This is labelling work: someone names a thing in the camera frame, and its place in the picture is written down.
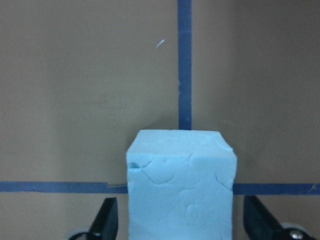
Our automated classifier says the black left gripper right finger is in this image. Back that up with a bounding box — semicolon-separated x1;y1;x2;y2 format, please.
243;195;292;240

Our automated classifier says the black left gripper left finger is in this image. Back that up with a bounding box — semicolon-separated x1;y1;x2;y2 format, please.
88;197;118;240

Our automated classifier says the light blue foam block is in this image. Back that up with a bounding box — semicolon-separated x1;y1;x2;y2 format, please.
126;129;237;240

